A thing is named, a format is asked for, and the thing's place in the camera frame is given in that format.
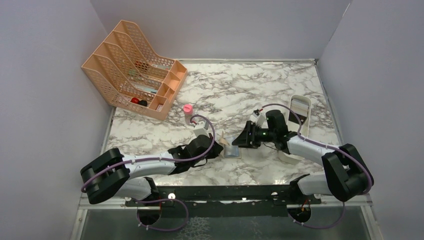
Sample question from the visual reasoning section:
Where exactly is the pink capped small bottle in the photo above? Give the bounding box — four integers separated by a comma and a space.
182, 104, 196, 125

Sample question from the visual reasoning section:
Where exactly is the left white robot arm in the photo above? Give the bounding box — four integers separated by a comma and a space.
80, 135, 224, 206

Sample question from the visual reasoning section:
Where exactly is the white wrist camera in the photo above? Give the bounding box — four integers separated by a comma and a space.
193, 121, 210, 137
249, 109, 267, 127

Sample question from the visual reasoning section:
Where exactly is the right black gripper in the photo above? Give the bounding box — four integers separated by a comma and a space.
232, 120, 277, 149

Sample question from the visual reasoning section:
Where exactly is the red round object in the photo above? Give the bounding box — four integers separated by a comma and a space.
130, 97, 140, 104

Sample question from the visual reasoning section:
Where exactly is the peach mesh file organizer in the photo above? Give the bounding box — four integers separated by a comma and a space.
81, 20, 188, 121

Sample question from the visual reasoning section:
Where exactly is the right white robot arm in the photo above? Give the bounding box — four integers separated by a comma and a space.
232, 110, 374, 204

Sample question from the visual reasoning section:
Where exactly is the white oblong tray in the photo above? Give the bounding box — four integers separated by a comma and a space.
277, 94, 312, 165

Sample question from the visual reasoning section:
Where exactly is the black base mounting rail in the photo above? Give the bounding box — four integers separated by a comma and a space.
125, 185, 321, 218

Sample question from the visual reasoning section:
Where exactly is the black round object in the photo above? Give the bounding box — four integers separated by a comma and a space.
137, 100, 148, 107

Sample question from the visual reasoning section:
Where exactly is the black credit card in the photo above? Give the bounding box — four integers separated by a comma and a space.
288, 112, 308, 125

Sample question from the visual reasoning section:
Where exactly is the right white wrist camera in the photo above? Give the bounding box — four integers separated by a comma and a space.
249, 109, 267, 127

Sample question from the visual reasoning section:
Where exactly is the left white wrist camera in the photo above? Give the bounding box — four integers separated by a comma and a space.
193, 121, 210, 137

